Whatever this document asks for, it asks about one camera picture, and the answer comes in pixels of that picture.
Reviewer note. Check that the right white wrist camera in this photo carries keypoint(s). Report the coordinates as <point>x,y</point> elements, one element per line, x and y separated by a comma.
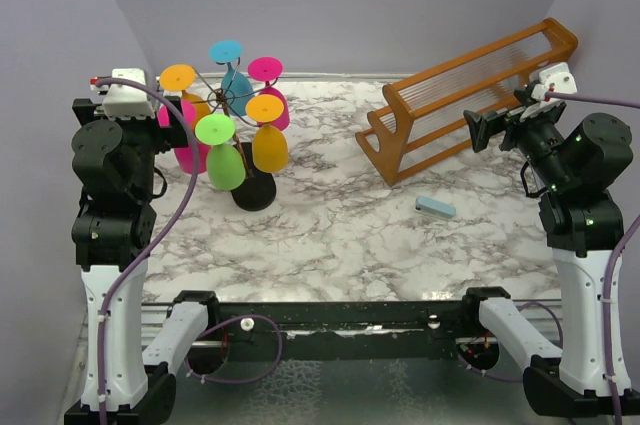
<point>533,99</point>

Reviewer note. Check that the yellow wine glass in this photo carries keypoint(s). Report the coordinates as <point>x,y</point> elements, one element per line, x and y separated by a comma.
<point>178,78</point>
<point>269,147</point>

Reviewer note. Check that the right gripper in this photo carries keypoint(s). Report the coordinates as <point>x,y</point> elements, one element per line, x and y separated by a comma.
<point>484,125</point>

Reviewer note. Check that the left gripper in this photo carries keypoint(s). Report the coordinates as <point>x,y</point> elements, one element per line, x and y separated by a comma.
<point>165,137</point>

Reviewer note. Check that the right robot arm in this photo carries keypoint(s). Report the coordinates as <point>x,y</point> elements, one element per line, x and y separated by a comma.
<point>586,375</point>

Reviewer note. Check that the black base frame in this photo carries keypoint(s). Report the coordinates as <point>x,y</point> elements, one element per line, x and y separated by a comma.
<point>328,331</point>

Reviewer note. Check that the metal wine glass rack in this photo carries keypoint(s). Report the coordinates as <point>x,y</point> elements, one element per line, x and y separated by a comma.
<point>258,190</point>

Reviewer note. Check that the blue wine glass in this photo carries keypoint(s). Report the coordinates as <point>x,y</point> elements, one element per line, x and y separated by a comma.
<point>235,85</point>

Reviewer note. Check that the pink wine glass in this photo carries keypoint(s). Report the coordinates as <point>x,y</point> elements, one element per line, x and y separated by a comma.
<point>193,112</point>
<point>268,70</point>

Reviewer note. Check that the green wine glass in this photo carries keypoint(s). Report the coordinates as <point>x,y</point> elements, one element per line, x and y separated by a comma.
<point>224,164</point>

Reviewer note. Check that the light blue eraser block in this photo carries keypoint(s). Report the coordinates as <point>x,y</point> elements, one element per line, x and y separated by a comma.
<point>432,206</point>

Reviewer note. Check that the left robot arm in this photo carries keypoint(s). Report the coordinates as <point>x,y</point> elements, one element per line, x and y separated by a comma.
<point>126,382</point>

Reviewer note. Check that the wooden dish rack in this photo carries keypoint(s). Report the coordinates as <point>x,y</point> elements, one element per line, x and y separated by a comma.
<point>422,123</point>

